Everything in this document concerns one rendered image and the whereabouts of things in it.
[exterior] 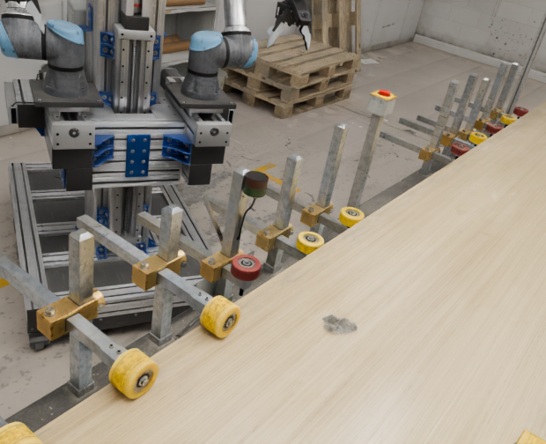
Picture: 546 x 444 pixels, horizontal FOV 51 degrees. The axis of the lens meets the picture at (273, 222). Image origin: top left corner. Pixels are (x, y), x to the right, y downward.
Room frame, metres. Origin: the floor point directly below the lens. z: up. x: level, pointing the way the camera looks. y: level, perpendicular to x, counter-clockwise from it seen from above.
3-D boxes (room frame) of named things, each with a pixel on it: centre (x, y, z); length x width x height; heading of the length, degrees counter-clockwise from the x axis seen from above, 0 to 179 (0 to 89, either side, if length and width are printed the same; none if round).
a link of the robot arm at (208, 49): (2.15, 0.37, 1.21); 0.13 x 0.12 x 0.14; 127
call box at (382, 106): (2.00, -0.29, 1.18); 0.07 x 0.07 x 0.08; 58
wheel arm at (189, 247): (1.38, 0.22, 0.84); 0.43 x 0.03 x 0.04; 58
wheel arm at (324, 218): (1.78, -0.08, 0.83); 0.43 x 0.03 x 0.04; 58
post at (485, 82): (3.06, -0.94, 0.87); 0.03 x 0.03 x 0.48; 58
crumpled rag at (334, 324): (1.09, -0.21, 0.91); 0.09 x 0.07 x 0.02; 85
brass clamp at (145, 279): (1.13, 0.25, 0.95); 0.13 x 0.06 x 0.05; 148
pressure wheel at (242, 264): (1.28, 0.05, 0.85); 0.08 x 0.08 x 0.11
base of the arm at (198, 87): (2.15, 0.38, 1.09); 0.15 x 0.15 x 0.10
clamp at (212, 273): (1.34, 0.11, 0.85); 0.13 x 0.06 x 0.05; 148
